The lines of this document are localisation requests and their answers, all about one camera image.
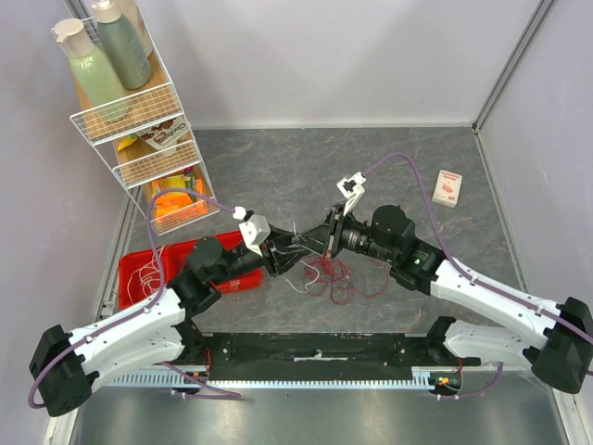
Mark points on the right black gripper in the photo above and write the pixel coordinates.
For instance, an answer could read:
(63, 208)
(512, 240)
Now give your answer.
(334, 236)

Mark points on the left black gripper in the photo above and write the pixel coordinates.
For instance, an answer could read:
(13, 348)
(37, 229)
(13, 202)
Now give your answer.
(278, 253)

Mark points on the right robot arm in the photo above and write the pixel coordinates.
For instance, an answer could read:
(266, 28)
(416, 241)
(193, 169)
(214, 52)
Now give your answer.
(555, 338)

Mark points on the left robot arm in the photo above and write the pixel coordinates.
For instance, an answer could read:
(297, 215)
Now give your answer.
(67, 367)

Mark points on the red bin right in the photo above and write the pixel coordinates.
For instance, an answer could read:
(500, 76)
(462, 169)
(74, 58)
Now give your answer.
(245, 281)

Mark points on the red bin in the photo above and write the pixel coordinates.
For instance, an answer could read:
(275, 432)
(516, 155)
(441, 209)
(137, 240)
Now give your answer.
(245, 281)
(138, 277)

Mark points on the orange snack packs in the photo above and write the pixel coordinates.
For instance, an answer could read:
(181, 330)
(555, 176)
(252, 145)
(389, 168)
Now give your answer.
(174, 201)

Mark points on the small white card box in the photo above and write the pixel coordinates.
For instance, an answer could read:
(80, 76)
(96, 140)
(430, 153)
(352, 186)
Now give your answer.
(447, 189)

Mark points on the red bin left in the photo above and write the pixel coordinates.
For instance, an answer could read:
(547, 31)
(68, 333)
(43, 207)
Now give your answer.
(138, 277)

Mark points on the chocolate cookie box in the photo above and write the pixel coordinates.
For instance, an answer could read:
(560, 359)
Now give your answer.
(166, 133)

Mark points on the light green bottle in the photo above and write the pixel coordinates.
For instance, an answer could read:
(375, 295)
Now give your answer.
(92, 70)

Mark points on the dark green bottle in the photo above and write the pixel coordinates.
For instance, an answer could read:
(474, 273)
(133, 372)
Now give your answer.
(122, 45)

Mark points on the beige bottle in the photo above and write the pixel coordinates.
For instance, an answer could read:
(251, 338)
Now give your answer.
(131, 11)

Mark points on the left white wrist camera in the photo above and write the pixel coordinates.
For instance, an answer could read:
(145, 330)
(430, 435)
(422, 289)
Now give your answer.
(253, 228)

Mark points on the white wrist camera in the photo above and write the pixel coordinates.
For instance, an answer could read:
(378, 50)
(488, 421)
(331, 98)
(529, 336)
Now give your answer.
(253, 228)
(352, 190)

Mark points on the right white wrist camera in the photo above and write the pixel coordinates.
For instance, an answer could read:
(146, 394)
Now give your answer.
(352, 190)

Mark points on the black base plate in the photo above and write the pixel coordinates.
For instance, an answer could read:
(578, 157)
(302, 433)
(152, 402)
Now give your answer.
(252, 356)

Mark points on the slotted cable duct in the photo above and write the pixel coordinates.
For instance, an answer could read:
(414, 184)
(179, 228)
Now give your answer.
(166, 378)

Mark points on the white wire shelf rack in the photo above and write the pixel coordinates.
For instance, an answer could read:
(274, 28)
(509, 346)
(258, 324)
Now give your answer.
(136, 163)

